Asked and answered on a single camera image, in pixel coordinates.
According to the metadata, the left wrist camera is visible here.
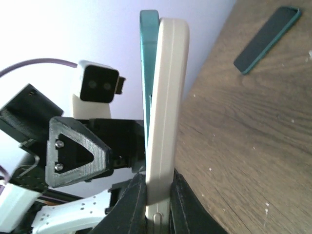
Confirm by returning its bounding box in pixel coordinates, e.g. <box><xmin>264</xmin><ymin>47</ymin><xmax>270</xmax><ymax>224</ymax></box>
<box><xmin>71</xmin><ymin>60</ymin><xmax>126</xmax><ymax>120</ymax></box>

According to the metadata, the beige phone case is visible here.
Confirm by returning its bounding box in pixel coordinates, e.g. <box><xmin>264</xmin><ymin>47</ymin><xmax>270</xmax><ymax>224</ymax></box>
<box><xmin>145</xmin><ymin>18</ymin><xmax>190</xmax><ymax>234</ymax></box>

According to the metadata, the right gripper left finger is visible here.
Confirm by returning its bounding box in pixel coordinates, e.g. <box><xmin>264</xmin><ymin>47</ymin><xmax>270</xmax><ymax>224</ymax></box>
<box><xmin>91</xmin><ymin>174</ymin><xmax>147</xmax><ymax>234</ymax></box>

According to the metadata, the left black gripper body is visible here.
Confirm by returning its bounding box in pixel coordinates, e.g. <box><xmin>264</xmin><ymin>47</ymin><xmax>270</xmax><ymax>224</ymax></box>
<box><xmin>87</xmin><ymin>118</ymin><xmax>146</xmax><ymax>173</ymax></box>

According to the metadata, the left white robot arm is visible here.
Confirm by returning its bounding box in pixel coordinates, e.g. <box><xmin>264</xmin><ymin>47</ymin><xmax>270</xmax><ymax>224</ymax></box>
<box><xmin>0</xmin><ymin>84</ymin><xmax>146</xmax><ymax>234</ymax></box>

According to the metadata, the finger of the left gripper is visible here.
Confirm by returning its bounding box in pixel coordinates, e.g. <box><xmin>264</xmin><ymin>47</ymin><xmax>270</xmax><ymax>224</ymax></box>
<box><xmin>45</xmin><ymin>117</ymin><xmax>114</xmax><ymax>188</ymax></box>

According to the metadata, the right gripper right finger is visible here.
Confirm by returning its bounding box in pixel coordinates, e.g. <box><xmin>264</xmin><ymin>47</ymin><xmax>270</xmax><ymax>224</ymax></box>
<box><xmin>169</xmin><ymin>170</ymin><xmax>228</xmax><ymax>234</ymax></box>

